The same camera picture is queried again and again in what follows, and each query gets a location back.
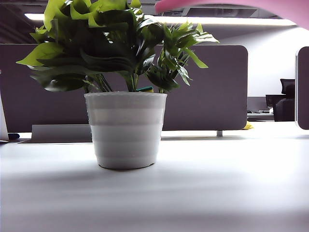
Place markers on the light grey flat box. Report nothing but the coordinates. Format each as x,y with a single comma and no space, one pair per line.
60,133

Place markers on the grey metal partition foot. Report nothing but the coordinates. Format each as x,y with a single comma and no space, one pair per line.
219,133

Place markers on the pink plastic watering can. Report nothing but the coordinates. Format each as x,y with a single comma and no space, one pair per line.
299,14

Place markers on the green leafy plant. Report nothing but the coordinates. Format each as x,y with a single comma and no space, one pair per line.
96,48

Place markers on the long ceiling light strip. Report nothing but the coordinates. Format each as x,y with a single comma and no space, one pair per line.
241,21

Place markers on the white slanted panel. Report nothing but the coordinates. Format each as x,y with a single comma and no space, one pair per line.
3,125

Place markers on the green yellow plant tag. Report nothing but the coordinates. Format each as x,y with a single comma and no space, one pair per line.
145,89

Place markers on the narrow dark grey desk partition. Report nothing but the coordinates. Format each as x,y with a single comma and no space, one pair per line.
303,91

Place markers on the white ribbed plant pot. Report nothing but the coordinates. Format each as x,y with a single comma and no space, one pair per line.
125,130

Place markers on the black computer monitor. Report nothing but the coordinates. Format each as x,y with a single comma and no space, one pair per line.
271,100

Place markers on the small dark blue object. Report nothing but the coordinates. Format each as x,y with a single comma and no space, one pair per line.
13,136

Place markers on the small yellow object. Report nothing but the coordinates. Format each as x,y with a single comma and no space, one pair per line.
248,125

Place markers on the wide dark grey desk partition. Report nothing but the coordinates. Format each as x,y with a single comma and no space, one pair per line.
205,101

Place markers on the black office chair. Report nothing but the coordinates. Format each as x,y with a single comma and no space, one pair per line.
286,108

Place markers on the dark ceiling vent panel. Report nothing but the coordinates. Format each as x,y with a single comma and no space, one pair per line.
222,12

